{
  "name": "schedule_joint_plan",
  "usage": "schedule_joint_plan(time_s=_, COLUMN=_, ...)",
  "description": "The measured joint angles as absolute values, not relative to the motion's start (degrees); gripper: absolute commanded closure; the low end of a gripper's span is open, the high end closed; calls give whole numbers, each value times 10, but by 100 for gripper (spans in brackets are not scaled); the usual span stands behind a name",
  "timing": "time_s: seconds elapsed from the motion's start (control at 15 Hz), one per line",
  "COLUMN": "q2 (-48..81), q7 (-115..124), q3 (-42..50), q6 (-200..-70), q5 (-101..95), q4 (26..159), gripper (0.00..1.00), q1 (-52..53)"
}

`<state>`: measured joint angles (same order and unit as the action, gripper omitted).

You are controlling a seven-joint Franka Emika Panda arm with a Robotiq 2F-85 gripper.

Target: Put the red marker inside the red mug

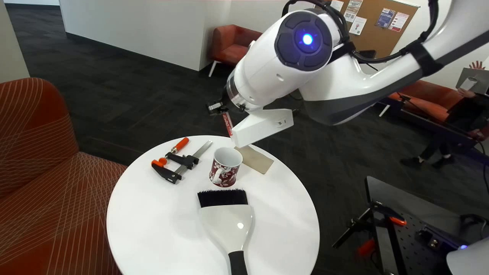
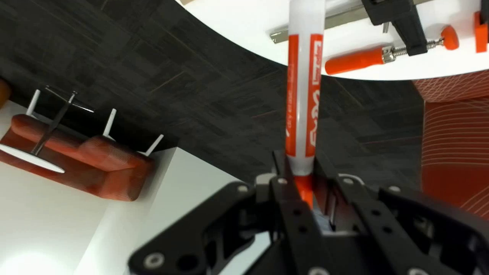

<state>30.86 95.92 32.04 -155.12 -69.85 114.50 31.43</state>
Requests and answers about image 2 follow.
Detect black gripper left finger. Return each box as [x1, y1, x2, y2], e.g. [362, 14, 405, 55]
[127, 148, 328, 275]

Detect thin black wire cross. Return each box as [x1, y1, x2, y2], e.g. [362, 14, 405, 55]
[30, 84, 96, 158]

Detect white flat disc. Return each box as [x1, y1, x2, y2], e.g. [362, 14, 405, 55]
[0, 142, 67, 176]

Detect orange ribbed object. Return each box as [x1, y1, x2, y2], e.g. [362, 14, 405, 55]
[412, 69, 489, 222]

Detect reddish wooden peg rack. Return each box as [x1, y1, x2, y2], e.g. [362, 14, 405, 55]
[0, 89, 166, 203]

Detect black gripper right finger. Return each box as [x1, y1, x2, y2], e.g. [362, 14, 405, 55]
[310, 156, 489, 275]

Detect bar clamp orange handle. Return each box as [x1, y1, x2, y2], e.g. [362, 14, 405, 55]
[269, 0, 489, 78]

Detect red and white marker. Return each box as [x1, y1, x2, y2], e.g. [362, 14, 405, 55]
[282, 0, 328, 206]

